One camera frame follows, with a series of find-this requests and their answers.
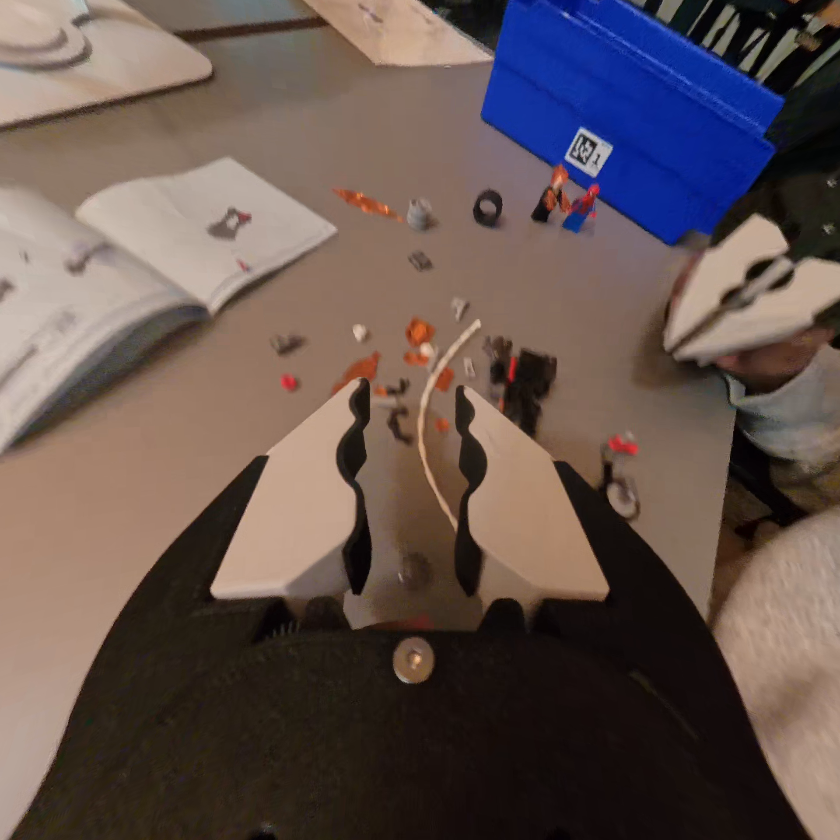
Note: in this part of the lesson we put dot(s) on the flame head lego minifigure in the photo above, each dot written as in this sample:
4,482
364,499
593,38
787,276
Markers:
548,200

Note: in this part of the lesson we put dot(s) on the white instruction booklet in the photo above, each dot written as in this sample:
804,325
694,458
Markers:
164,229

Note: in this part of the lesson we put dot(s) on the grey lego wheel hub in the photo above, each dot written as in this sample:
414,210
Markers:
420,215

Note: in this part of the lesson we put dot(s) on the orange transparent lego slope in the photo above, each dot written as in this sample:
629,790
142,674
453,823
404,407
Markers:
418,331

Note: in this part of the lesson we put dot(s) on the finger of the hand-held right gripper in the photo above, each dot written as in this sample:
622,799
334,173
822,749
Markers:
787,315
718,269

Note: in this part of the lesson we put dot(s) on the blue plastic bin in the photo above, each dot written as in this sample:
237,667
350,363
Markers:
623,111

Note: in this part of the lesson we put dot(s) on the thin orange lego flame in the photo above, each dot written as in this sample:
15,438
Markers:
367,203

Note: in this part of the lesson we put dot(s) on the white paper sheet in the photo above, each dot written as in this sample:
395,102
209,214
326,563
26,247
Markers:
407,33

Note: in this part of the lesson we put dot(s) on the large orange lego flame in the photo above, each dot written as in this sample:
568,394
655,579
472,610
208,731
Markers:
359,373

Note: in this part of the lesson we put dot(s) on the dark grey lego connector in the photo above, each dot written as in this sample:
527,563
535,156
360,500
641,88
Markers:
287,344

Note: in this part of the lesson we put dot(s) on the light grey lego bracket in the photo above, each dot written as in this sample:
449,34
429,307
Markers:
459,310

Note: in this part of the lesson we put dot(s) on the red blue lego minifigure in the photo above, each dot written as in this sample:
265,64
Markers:
581,208

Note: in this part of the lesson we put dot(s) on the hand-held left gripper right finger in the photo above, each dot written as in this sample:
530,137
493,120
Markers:
525,525

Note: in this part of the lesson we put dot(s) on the black lego tyre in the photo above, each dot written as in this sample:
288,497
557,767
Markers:
477,210

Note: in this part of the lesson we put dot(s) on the lego wheel fork assembly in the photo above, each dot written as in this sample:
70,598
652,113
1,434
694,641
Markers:
622,445

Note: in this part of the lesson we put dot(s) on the black lego motorcycle body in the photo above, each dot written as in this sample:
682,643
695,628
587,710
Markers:
528,387

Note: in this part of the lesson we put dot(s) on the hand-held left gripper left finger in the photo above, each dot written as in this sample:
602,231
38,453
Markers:
289,525

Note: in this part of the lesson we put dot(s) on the red round lego stud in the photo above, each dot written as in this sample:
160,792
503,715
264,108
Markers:
289,383

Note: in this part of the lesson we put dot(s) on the dark grey lego plate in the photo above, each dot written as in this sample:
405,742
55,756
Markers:
420,261

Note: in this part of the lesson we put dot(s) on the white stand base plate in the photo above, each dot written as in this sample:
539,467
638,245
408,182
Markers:
98,72

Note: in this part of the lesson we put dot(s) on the person's right hand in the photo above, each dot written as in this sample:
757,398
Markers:
774,361

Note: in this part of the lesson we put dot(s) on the black lego claw piece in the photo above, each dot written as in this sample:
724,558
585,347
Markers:
399,426
397,388

